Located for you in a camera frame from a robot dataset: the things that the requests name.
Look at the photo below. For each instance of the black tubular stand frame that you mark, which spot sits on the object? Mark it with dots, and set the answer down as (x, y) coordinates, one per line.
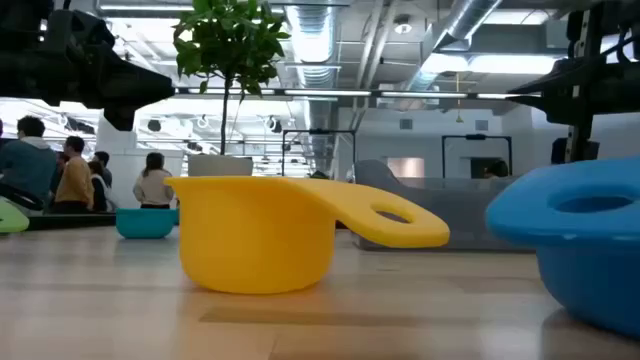
(320, 132)
(475, 137)

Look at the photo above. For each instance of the white plant pot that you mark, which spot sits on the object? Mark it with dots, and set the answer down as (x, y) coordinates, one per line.
(220, 166)

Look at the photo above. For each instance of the ribbed silver ceiling duct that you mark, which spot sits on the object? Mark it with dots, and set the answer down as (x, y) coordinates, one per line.
(311, 40)

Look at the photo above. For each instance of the teal plastic measuring cup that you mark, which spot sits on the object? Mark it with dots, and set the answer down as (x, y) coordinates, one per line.
(145, 222)

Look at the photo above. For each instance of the black aluminium rig frame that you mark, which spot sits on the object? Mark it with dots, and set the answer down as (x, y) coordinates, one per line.
(70, 221)

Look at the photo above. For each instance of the green leafy plant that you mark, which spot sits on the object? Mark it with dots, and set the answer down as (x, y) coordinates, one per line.
(230, 45)

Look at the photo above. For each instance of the smooth silver ceiling duct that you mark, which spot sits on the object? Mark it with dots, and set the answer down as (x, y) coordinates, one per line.
(465, 20)

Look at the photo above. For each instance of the round ceiling sensor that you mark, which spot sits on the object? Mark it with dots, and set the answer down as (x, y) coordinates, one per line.
(403, 25)

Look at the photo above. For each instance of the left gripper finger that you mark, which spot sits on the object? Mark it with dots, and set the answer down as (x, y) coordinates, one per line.
(135, 90)

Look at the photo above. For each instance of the yellow hanging pendant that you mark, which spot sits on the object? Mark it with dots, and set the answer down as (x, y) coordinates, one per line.
(458, 117)

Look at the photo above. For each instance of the grey translucent plastic basket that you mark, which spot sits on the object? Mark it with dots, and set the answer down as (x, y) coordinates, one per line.
(450, 210)

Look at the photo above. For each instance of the yellow plastic measuring cup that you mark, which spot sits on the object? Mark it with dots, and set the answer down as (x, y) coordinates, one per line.
(255, 235)

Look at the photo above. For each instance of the long ceiling light strip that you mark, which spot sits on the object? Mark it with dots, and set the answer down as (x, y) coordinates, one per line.
(325, 93)

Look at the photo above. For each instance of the blue plastic measuring cup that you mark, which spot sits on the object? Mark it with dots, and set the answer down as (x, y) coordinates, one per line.
(590, 275)

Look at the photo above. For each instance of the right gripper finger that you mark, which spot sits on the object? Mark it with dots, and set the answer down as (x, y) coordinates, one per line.
(555, 97)

